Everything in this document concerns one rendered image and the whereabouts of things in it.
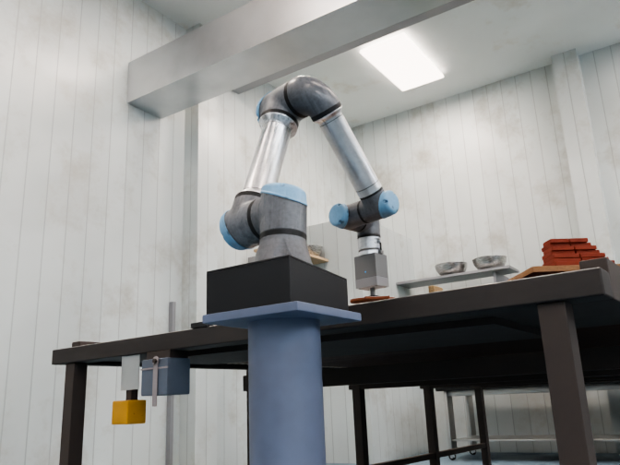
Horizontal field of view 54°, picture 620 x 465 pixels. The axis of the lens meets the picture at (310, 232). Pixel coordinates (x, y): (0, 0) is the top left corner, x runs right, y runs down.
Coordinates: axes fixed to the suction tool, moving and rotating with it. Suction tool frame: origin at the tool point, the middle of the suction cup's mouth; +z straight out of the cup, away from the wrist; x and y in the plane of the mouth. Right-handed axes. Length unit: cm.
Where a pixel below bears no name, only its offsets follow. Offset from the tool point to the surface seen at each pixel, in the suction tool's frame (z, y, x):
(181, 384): 22, 60, 29
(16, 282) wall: -70, 368, -34
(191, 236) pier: -141, 383, -210
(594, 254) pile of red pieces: -18, -44, -75
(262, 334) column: 14, -13, 60
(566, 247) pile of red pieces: -21, -37, -69
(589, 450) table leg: 41, -65, 18
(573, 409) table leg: 33, -64, 20
